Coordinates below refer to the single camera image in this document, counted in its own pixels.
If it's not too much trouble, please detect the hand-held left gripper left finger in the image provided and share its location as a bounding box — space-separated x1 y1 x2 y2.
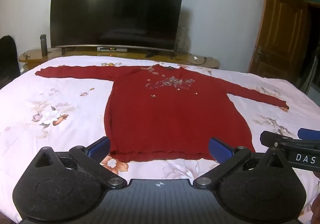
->
34 136 128 189

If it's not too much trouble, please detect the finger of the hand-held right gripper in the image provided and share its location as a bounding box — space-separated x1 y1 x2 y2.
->
260 131 302 148
298 128 320 141

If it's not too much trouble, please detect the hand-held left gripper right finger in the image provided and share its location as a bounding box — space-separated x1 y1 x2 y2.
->
192 137 292 189

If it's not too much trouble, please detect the red knit sweater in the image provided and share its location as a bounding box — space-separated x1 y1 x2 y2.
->
35 64 290 163

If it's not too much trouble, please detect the floral white bed sheet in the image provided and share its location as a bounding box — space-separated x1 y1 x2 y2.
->
0 55 320 224

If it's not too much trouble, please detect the wooden television stand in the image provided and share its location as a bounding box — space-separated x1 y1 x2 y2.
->
19 48 220 74

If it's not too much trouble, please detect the silver set-top box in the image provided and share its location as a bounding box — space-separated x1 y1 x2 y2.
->
97 47 128 52

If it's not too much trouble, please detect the brown wooden door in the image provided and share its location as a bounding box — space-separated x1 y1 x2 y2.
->
247 0 310 82

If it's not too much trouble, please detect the black bottle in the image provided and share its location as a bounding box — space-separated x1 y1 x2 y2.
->
40 34 48 56

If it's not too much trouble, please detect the dark chair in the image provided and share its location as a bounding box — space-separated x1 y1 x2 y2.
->
0 35 20 89

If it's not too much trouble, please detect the black curved television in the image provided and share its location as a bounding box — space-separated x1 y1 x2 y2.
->
50 0 186 58

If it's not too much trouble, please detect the metal frame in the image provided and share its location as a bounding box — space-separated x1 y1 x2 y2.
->
299 47 320 95

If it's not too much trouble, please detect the metal door handle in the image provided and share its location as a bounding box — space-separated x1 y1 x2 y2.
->
254 46 266 63

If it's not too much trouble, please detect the black cable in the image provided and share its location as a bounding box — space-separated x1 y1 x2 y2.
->
171 52 214 65

